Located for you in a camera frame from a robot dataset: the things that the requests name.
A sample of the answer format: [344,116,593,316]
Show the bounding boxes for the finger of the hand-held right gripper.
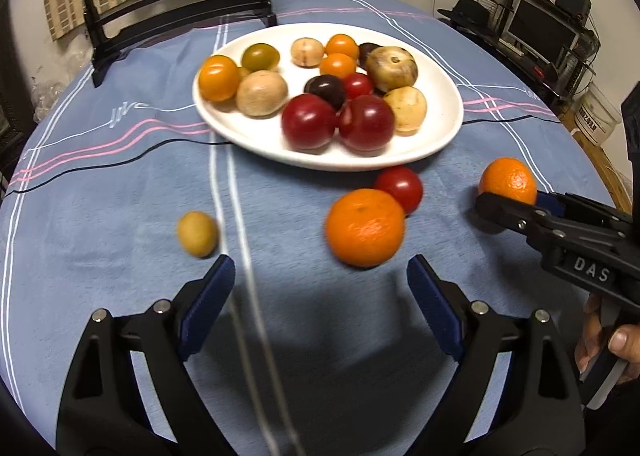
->
[536,192,631,227]
[475,192,556,257]

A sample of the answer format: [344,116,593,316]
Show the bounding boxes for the pale beige round fruit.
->
[291,37,325,68]

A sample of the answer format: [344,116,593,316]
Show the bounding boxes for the green yellow tomato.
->
[241,43,281,73]

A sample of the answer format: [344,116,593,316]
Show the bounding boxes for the smooth dark maroon fruit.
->
[303,74,347,112]

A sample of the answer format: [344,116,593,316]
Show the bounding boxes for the black desk shelf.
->
[440,0,601,107]

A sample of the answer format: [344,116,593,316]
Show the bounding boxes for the white bucket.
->
[572,81,626,147]

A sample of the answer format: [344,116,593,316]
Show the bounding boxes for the small yellow green fruit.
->
[178,211,219,258]

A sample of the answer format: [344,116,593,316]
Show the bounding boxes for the blue striped tablecloth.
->
[0,0,621,456]

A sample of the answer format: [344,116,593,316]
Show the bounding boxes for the wrinkled dark purple fruit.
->
[358,42,385,68]

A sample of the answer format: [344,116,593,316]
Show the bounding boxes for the computer monitor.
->
[502,0,581,64]

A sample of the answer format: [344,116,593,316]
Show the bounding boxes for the cardboard box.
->
[557,101,638,217]

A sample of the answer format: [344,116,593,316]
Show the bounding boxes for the spotted beige round fruit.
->
[366,46,419,93]

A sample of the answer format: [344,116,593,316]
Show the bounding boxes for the tan round fruit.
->
[236,70,289,118]

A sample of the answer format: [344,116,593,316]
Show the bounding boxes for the small red tomato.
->
[374,166,424,216]
[342,72,375,101]

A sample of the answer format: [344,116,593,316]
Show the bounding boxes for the large orange mandarin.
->
[325,188,406,269]

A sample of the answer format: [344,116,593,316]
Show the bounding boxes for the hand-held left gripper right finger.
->
[406,255,586,456]

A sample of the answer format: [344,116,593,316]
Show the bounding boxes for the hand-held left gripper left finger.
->
[55,253,237,456]

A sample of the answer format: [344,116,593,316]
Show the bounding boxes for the black hat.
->
[437,0,493,29]

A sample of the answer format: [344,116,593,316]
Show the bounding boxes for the small orange tomato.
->
[319,53,357,79]

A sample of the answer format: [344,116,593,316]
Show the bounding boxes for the white oval plate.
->
[192,22,464,172]

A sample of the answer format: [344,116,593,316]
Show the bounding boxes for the person's right hand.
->
[574,293,640,378]

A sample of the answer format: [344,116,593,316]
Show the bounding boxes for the yellowish beige round fruit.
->
[382,86,428,137]

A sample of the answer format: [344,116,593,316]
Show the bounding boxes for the yellow orange tomato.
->
[198,54,242,103]

